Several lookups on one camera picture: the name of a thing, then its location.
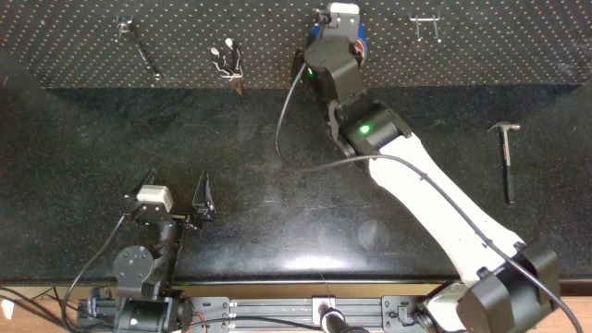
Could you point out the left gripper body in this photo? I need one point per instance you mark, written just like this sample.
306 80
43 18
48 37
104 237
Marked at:
148 215

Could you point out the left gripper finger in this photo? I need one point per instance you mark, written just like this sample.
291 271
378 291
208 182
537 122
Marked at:
145 180
203 199

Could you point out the wrench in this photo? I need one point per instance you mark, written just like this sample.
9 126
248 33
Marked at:
143 53

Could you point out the pliers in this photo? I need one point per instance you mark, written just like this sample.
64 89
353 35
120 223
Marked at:
236 55

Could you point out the roll of blue tape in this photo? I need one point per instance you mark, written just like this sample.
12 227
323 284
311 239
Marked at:
363 39

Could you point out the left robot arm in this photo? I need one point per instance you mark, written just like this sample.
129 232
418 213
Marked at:
134 273

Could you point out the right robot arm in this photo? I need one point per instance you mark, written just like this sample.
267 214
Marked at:
425 199

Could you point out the black pegboard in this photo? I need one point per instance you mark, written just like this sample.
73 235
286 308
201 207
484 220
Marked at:
185 37

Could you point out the metal hook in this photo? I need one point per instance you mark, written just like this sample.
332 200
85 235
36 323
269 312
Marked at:
226 76
425 18
125 19

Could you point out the small white tag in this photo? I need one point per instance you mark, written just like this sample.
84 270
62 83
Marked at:
7 309

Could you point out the hammer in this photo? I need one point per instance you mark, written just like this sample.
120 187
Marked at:
507 152

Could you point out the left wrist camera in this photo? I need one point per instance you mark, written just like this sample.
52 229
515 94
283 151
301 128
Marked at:
155 196

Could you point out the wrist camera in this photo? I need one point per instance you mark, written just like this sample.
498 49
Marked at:
155 196
343 9

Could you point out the mounting rail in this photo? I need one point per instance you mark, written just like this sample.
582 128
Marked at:
277 307

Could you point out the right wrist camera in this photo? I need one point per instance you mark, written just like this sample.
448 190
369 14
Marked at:
343 9

